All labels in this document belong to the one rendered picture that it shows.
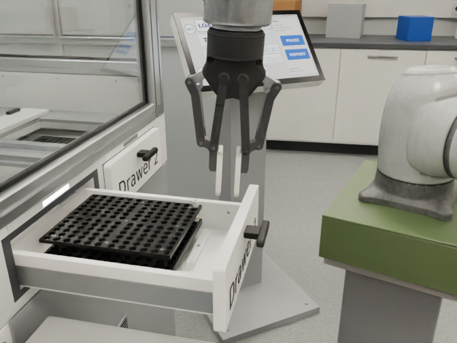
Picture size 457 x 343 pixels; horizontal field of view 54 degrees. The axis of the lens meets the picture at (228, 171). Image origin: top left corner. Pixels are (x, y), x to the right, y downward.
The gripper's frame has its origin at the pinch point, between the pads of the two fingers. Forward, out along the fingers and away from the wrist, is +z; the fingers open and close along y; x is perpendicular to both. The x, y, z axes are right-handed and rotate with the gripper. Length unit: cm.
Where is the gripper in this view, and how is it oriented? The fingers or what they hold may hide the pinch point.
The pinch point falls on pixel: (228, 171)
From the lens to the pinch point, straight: 65.7
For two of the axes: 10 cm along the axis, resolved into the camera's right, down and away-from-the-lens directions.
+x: -0.3, 4.0, -9.2
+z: -0.5, 9.2, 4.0
